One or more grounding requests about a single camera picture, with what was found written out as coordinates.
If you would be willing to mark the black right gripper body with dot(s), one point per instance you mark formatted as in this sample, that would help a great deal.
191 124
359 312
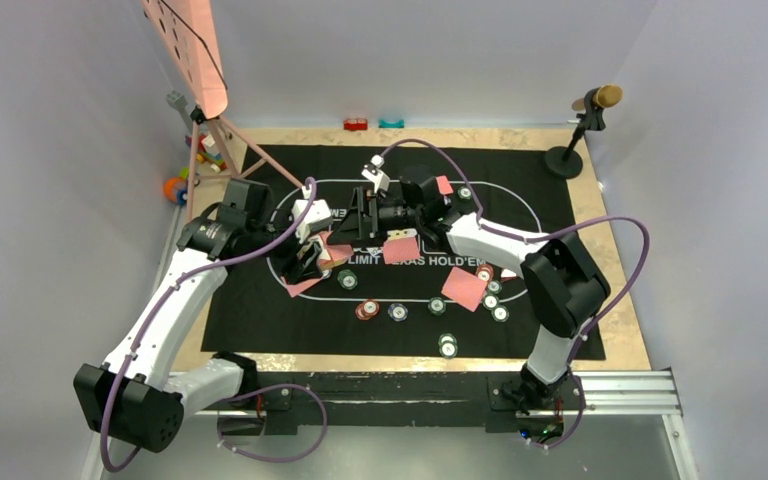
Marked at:
384 215

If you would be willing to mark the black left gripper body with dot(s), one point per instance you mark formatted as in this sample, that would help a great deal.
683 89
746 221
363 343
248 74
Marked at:
291 263

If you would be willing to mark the red-backed card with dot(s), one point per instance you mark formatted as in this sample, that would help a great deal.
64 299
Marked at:
299 288
444 186
464 288
400 250

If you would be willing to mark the red playing card box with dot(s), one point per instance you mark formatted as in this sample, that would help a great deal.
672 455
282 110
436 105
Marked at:
331 255

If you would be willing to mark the face-up five of clubs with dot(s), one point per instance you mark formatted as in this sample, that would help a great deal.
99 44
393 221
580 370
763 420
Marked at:
402 233

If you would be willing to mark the red chip stack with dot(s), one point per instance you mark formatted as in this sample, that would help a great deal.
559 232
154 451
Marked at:
367 310

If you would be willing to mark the blue chip stack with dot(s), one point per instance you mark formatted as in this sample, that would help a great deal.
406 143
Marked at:
397 312

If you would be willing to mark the green chip stack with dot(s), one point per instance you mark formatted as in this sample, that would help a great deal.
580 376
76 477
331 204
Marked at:
437 306

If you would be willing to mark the red chips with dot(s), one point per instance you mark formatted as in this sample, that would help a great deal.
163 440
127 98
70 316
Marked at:
485 272

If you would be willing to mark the green chips group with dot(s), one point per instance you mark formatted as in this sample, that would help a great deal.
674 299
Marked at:
491 302

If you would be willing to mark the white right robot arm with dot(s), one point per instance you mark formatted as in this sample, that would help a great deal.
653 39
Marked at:
565 286

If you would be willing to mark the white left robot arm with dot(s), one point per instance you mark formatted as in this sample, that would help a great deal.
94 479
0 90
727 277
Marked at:
132 396

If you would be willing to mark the black poker table mat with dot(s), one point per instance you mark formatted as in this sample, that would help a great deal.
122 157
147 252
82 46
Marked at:
253 312

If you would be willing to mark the teal toy block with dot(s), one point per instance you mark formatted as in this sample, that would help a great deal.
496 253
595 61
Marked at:
391 123

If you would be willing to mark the red toy block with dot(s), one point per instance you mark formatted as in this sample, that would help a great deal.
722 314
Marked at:
355 124

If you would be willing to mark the colourful toy block pile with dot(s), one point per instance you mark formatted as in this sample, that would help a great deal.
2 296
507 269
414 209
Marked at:
209 153

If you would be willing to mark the red triangular spade marker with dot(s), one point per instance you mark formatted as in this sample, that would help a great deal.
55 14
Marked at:
507 275

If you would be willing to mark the gold microphone on stand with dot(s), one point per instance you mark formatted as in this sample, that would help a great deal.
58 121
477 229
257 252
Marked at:
565 162

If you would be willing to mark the pink music stand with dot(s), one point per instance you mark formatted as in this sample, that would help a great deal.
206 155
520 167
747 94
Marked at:
187 30

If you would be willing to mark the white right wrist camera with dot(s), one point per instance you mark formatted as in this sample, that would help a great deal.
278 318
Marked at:
373 172

